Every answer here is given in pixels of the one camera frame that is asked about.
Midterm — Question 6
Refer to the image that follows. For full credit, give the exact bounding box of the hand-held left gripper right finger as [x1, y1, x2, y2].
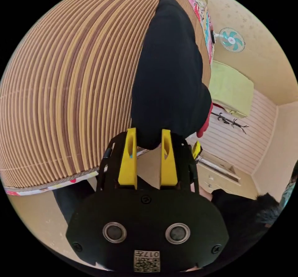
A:
[160, 129, 178, 187]

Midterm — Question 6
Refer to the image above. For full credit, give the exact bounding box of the cream cupboard with drawers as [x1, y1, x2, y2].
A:
[195, 151, 242, 193]

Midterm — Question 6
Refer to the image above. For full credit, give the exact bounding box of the light green curtain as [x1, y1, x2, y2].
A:
[209, 60, 255, 119]

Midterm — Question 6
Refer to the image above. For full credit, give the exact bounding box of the white fan with teal blades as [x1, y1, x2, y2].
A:
[214, 27, 246, 53]

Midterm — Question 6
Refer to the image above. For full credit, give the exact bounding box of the black branch-shaped coat rack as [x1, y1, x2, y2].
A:
[210, 112, 249, 135]

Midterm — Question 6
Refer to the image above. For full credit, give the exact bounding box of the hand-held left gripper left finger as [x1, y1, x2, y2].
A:
[118, 127, 138, 187]

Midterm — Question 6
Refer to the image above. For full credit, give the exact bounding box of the red garment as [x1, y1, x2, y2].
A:
[196, 104, 214, 139]

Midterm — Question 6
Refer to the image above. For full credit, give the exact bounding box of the person's right hand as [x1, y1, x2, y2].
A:
[199, 187, 214, 202]

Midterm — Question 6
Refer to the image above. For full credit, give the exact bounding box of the black long sleeve shirt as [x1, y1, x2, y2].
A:
[131, 0, 213, 151]

